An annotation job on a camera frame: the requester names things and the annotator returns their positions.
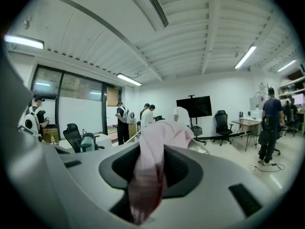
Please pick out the green backpack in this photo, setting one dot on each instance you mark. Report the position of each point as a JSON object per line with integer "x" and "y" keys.
{"x": 88, "y": 142}

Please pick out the white cabinet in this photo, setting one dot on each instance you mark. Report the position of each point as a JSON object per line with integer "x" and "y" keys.
{"x": 257, "y": 105}

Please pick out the ceiling air vent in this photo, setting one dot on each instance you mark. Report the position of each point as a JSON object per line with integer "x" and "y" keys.
{"x": 155, "y": 6}

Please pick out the coat rack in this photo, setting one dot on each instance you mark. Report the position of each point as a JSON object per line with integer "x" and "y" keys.
{"x": 267, "y": 86}

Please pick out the wall shelf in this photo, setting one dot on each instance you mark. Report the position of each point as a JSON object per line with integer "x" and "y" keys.
{"x": 291, "y": 87}

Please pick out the clear water bottle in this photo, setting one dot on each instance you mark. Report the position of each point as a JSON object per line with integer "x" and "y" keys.
{"x": 53, "y": 140}

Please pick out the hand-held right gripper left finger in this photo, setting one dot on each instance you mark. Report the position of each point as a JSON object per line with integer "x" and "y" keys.
{"x": 90, "y": 173}

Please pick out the pink cloth garment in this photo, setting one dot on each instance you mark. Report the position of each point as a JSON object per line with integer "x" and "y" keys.
{"x": 152, "y": 151}

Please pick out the black office chair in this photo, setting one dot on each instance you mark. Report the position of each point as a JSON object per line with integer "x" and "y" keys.
{"x": 72, "y": 137}
{"x": 291, "y": 123}
{"x": 221, "y": 125}

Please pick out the black television on stand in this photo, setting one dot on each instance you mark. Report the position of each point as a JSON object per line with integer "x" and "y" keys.
{"x": 194, "y": 106}

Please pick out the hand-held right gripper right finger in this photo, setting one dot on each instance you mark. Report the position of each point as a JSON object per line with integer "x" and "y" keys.
{"x": 214, "y": 175}

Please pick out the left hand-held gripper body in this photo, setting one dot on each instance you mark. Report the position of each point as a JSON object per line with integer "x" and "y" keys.
{"x": 28, "y": 131}

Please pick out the wooden table with metal legs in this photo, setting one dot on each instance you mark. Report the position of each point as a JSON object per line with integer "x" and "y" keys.
{"x": 247, "y": 122}

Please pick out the ceiling tube light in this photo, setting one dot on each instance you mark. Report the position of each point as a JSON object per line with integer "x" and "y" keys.
{"x": 23, "y": 41}
{"x": 286, "y": 65}
{"x": 128, "y": 79}
{"x": 245, "y": 56}

